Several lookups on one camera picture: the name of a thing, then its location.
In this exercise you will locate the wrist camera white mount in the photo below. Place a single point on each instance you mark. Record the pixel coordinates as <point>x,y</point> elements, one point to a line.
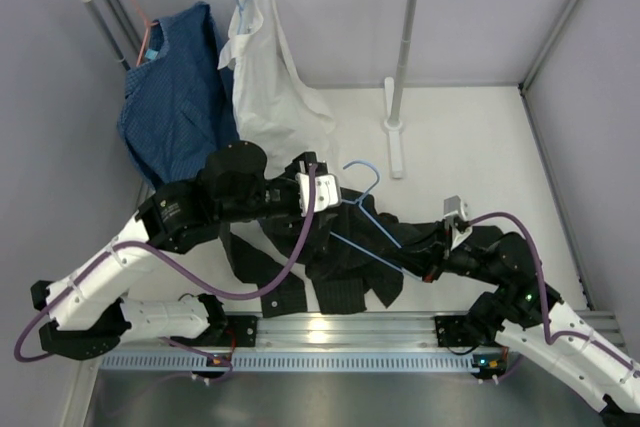
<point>456,222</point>
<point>326,187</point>

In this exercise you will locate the white shirt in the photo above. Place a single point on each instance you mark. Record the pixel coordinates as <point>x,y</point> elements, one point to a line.
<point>272,107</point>

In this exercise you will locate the black pinstriped shirt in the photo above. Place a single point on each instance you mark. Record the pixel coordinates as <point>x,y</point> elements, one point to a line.
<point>359,250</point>

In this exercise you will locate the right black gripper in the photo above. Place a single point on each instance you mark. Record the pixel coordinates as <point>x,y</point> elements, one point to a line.
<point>436,269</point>

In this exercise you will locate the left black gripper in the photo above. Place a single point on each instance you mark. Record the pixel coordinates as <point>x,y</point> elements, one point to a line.
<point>310,222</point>

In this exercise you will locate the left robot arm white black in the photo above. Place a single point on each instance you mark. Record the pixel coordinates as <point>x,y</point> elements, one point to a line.
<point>86,314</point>

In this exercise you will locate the aluminium rail with cable duct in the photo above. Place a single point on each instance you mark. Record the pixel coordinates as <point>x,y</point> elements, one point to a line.
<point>366,343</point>

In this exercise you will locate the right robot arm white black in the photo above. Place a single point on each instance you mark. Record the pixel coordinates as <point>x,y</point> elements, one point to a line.
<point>529,317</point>

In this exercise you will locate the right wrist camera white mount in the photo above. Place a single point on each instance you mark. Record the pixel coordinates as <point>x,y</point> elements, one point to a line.
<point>456,222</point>

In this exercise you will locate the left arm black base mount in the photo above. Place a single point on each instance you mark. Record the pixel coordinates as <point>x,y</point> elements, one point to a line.
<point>235,331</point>

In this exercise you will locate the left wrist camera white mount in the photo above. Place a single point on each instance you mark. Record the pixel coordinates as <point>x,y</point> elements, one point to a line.
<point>326,187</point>

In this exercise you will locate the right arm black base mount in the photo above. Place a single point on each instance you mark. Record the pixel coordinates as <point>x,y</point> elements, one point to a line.
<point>457,331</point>

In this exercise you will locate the blue checked shirt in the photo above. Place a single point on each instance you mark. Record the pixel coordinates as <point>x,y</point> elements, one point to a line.
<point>178,102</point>

